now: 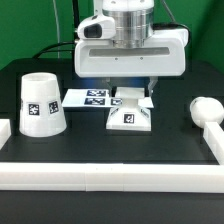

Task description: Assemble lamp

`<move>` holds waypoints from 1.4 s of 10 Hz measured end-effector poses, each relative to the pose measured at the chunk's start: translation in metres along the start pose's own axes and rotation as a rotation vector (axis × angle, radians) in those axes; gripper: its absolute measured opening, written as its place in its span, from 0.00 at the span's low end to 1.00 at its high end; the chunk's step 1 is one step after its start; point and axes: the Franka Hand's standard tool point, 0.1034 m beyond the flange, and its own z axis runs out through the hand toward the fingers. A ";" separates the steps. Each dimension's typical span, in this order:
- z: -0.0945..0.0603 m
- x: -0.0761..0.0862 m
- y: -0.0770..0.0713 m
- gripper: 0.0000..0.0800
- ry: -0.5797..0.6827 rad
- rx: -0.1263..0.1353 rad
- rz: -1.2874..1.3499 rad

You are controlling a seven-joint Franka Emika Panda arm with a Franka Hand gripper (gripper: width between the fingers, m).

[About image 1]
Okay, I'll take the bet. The white lamp shade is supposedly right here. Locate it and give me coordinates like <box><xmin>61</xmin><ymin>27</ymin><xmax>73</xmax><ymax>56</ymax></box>
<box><xmin>19</xmin><ymin>72</ymin><xmax>67</xmax><ymax>137</ymax></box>

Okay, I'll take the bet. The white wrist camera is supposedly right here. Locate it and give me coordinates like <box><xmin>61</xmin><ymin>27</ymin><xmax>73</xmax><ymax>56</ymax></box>
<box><xmin>77</xmin><ymin>14</ymin><xmax>116</xmax><ymax>39</ymax></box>

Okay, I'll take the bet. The white thin cable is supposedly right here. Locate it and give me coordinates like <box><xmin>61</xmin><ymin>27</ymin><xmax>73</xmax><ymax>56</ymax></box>
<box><xmin>52</xmin><ymin>0</ymin><xmax>62</xmax><ymax>59</ymax></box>

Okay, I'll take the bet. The white fence rail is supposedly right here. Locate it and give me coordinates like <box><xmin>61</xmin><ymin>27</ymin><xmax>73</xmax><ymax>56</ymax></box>
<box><xmin>0</xmin><ymin>119</ymin><xmax>224</xmax><ymax>193</ymax></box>

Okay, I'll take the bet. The white lamp bulb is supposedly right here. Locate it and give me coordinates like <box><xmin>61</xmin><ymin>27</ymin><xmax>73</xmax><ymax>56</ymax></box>
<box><xmin>190</xmin><ymin>97</ymin><xmax>224</xmax><ymax>128</ymax></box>

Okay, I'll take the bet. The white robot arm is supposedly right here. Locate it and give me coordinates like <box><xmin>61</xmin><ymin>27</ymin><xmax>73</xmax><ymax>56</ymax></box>
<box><xmin>74</xmin><ymin>0</ymin><xmax>190</xmax><ymax>93</ymax></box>

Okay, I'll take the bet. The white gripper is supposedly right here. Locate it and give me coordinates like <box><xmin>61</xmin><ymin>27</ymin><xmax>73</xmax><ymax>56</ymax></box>
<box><xmin>74</xmin><ymin>29</ymin><xmax>188</xmax><ymax>96</ymax></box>

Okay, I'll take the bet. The black cable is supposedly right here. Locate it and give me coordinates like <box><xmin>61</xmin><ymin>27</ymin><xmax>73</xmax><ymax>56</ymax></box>
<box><xmin>32</xmin><ymin>41</ymin><xmax>78</xmax><ymax>59</ymax></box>

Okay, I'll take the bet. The white marker sheet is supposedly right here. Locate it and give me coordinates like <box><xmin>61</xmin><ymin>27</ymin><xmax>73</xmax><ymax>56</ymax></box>
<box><xmin>61</xmin><ymin>88</ymin><xmax>155</xmax><ymax>109</ymax></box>

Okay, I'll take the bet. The white lamp base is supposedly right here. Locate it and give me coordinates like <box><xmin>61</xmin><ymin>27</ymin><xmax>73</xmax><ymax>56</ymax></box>
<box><xmin>106</xmin><ymin>87</ymin><xmax>151</xmax><ymax>131</ymax></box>

